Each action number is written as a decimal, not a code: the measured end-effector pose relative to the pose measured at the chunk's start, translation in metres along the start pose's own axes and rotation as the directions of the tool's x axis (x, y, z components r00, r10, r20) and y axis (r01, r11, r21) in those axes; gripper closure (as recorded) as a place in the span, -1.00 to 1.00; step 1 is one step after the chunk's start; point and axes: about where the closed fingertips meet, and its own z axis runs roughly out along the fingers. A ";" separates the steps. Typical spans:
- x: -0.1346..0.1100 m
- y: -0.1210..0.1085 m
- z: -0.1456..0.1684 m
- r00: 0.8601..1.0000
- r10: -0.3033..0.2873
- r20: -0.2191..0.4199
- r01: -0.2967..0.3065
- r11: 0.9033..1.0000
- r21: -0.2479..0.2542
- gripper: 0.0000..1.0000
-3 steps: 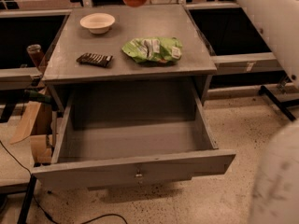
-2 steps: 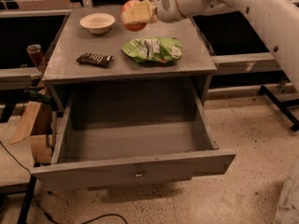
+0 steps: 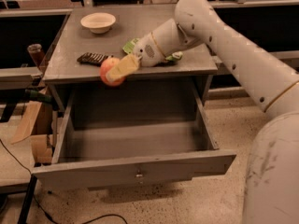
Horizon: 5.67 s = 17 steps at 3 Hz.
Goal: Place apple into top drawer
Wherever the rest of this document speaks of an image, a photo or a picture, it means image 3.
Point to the brown glass jar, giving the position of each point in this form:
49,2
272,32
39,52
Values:
37,54

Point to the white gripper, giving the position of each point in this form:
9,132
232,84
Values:
146,52

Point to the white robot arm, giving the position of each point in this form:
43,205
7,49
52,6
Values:
272,178

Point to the grey cabinet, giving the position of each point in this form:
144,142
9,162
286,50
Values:
132,23

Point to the green bottle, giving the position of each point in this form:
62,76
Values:
38,96

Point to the dark striped snack bar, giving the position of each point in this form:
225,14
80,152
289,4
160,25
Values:
92,58

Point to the white bowl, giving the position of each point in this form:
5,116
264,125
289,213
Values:
98,23

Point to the open grey top drawer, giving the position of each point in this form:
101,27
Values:
156,126

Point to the green chip bag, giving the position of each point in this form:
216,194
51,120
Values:
129,46

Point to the metal drawer handle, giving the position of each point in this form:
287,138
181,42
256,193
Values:
139,176

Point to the red apple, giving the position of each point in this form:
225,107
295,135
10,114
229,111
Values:
105,67

